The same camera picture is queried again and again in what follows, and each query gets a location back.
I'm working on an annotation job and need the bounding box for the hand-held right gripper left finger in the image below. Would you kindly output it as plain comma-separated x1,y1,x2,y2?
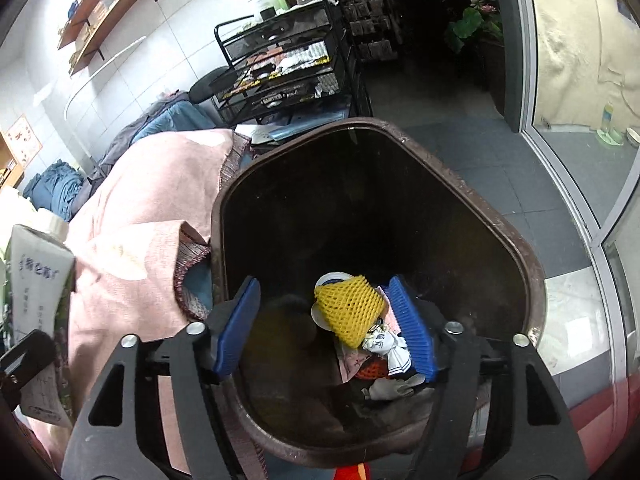
60,276,262,480

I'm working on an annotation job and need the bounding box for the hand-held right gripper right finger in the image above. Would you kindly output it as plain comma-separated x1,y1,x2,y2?
387,275,591,480

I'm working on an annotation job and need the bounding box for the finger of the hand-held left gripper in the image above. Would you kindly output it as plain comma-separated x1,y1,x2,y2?
0,330,57,409

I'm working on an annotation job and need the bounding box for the yellow foam net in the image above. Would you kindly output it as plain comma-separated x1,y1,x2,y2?
314,274,388,350

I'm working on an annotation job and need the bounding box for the white printed carton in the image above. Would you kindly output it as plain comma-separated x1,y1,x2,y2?
5,224,77,428

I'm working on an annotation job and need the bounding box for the brown plastic trash bin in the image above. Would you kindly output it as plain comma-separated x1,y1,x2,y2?
210,116,546,471

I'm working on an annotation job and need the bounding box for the crumpled printed white wrapper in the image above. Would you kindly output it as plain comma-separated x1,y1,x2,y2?
362,327,412,376

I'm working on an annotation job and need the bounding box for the orange round disc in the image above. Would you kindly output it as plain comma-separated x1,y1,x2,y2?
357,362,396,381

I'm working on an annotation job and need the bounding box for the white paper cup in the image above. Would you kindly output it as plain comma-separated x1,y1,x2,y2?
311,271,361,332

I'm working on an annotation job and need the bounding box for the cream round container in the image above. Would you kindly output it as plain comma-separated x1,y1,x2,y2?
30,209,70,242

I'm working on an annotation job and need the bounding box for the pink patterned blanket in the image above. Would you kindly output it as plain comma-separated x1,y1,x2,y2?
20,127,268,480

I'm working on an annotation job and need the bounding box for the red yellow patterned item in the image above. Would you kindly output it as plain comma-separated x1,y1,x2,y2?
332,462,371,480

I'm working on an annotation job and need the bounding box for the light blue cloth pile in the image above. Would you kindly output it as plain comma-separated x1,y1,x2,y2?
22,160,86,222

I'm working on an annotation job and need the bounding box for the wooden corner shelf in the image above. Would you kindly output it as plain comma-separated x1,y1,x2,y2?
0,130,26,192

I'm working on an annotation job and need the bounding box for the blue plastic sheet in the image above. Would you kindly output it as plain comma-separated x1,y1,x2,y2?
235,105,351,143

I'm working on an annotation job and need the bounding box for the dark blue cloth pile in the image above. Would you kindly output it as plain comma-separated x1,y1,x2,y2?
90,91,226,186

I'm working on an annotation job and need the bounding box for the black round chair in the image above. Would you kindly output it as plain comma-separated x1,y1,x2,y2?
189,66,236,103

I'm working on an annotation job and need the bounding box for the black mesh cart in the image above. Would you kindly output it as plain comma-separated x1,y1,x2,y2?
214,0,373,128

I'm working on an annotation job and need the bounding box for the green potted plant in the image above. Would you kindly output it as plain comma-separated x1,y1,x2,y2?
445,0,503,56

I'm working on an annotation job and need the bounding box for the dark display rack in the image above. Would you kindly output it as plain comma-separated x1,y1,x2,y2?
340,0,401,63

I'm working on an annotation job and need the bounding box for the beige curtain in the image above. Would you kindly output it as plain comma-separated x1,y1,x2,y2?
527,0,640,128

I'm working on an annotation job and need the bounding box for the wall poster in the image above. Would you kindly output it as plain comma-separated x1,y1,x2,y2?
2,115,43,166

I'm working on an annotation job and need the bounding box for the white curved wall pipe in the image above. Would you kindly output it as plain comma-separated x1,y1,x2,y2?
65,35,149,121

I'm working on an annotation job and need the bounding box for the grey glass door frame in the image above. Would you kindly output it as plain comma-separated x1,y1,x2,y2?
490,0,640,391

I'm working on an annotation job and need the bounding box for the long wooden wall shelf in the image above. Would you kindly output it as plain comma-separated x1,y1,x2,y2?
67,0,182,77

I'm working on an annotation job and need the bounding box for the short wooden wall shelf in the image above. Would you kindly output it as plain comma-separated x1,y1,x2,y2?
56,0,146,51

